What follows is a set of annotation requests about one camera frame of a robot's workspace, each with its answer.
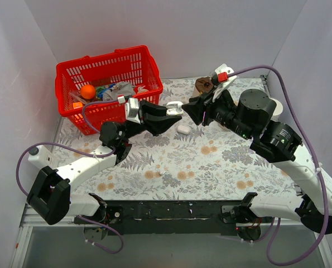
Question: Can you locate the white toilet roll blue wrap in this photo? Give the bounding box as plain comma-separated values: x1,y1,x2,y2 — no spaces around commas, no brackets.
271,98,283,121

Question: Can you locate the red plastic shopping basket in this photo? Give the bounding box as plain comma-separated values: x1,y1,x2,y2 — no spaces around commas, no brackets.
55,45,163,135

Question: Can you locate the small orange box in basket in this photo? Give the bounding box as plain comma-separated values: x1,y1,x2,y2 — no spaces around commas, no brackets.
72,102,83,109

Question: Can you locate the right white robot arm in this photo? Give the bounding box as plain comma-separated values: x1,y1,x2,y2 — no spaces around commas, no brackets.
182,89,332,234

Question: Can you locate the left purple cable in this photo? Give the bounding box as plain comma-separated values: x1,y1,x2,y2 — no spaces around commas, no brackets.
16,96,133,254

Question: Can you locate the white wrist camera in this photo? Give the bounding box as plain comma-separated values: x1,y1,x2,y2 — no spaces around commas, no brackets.
117,95,141,125
210,64,237,102

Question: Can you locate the floral patterned table mat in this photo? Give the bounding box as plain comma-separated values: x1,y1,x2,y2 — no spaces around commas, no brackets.
41,77,295,201

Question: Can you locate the white box with grey knob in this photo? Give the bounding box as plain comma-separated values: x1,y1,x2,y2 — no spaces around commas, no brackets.
28,145,59,169

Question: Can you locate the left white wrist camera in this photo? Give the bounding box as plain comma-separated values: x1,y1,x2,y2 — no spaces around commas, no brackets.
117,95,141,125

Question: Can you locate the orange fruit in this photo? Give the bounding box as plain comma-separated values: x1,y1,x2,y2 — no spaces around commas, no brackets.
80,84,96,100

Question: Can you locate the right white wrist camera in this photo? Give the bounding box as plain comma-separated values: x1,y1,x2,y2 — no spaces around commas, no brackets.
210,64,237,102

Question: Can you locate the grey crumpled snack bag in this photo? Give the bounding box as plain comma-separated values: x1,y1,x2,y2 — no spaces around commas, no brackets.
102,82,135,101

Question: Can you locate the brown topped paper roll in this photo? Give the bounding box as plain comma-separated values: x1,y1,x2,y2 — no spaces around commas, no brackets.
193,76,214,97

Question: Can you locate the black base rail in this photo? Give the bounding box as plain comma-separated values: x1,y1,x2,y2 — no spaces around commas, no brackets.
73,200,263,237

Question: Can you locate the purple cable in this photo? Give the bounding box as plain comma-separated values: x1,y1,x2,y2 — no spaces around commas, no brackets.
16,96,133,254
227,65,330,266

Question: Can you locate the white oval earbud charging case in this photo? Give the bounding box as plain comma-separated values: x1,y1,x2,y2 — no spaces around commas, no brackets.
177,125,190,135

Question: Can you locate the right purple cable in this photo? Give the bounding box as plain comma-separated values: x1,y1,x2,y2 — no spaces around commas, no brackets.
227,65,330,266

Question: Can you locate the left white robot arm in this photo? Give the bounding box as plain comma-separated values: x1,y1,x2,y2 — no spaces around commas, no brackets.
27,98,184,225

